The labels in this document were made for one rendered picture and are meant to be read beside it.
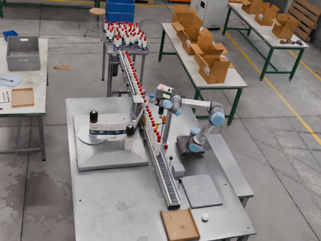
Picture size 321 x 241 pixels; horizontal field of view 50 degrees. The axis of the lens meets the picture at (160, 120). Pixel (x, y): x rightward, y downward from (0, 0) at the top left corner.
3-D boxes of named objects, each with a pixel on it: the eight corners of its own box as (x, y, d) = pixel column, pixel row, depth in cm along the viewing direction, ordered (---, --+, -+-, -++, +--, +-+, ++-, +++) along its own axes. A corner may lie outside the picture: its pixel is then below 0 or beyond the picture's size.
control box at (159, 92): (157, 99, 354) (159, 83, 343) (173, 104, 351) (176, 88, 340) (154, 104, 347) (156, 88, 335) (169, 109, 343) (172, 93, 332)
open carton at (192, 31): (176, 45, 582) (179, 23, 560) (200, 45, 596) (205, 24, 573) (183, 56, 554) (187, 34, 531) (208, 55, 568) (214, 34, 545)
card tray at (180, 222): (160, 212, 299) (161, 209, 296) (188, 209, 306) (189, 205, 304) (169, 243, 276) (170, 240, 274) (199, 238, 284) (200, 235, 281)
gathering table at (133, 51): (99, 78, 613) (101, 28, 557) (134, 77, 631) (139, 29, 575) (104, 102, 559) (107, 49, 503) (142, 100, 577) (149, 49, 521)
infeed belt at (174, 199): (133, 100, 425) (133, 97, 423) (140, 100, 428) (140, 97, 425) (169, 208, 302) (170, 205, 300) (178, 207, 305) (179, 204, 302)
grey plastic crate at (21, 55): (9, 49, 489) (7, 35, 475) (39, 49, 501) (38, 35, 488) (7, 71, 445) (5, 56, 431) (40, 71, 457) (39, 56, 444)
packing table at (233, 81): (155, 60, 697) (160, 22, 650) (192, 60, 719) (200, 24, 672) (186, 129, 532) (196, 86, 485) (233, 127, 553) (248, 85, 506)
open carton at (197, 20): (168, 34, 615) (172, 13, 593) (191, 33, 629) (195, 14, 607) (176, 43, 587) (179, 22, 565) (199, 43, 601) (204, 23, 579)
